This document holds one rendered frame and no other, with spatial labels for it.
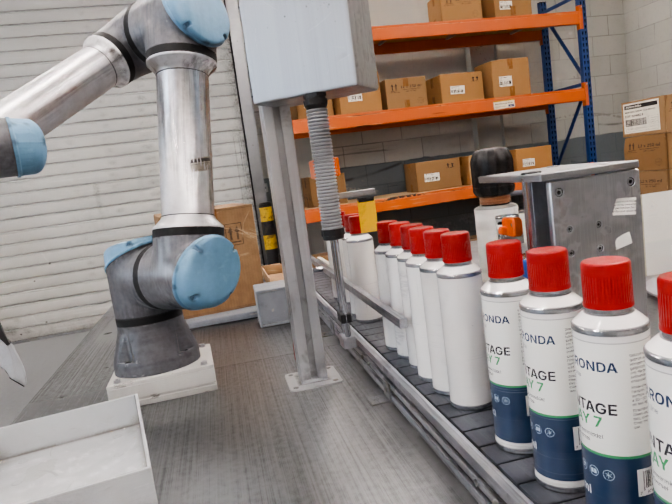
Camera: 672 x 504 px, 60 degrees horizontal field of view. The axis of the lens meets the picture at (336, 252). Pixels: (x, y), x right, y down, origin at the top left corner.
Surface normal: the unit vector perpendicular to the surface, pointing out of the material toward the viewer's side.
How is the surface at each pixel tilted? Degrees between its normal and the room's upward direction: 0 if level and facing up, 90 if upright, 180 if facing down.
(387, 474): 0
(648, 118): 90
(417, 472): 0
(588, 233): 90
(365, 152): 90
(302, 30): 90
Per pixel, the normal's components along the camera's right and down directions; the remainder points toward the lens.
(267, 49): -0.39, 0.18
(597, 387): -0.78, 0.18
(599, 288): -0.59, 0.18
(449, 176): 0.23, 0.11
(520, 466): -0.13, -0.98
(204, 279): 0.78, 0.07
